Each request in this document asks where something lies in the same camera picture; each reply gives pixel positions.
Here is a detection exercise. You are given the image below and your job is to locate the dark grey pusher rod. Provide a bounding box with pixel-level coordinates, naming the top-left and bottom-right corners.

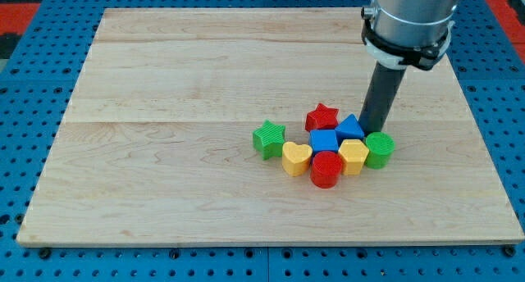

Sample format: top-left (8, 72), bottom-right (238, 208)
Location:
top-left (358, 62), bottom-right (405, 134)

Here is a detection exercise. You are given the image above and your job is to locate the yellow heart block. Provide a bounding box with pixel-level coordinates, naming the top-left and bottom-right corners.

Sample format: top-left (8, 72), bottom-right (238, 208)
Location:
top-left (281, 142), bottom-right (313, 176)

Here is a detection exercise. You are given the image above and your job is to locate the green star block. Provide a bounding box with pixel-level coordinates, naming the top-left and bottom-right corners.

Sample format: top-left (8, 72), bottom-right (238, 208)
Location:
top-left (253, 120), bottom-right (285, 160)

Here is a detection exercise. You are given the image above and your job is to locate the yellow hexagon block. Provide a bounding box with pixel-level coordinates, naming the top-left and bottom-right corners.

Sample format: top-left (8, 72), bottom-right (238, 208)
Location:
top-left (338, 139), bottom-right (369, 175)

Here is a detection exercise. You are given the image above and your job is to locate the wooden board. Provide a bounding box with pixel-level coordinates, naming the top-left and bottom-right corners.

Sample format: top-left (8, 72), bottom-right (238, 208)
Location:
top-left (16, 8), bottom-right (524, 248)

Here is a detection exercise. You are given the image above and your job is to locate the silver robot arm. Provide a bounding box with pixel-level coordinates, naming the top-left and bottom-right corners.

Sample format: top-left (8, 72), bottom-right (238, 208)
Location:
top-left (358, 0), bottom-right (459, 134)

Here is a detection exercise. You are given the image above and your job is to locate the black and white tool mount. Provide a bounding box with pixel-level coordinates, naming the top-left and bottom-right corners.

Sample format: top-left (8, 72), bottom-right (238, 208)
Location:
top-left (361, 20), bottom-right (454, 71)

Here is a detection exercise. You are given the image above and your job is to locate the red cylinder block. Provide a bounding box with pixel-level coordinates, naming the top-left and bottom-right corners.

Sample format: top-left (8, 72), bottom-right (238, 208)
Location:
top-left (310, 151), bottom-right (343, 189)

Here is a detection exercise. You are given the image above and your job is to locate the green cylinder block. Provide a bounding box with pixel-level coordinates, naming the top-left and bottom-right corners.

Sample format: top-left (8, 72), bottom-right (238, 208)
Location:
top-left (364, 132), bottom-right (395, 169)

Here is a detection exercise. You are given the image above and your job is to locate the blue triangle block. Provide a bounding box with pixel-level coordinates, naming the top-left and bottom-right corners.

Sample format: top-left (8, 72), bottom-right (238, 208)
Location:
top-left (335, 114), bottom-right (364, 144)

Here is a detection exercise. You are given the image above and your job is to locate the blue cube block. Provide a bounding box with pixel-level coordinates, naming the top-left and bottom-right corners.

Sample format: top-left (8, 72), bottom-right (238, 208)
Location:
top-left (309, 130), bottom-right (339, 156)

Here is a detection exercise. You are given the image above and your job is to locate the red star block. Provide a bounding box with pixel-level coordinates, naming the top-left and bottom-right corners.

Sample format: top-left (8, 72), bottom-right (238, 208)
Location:
top-left (304, 103), bottom-right (339, 132)

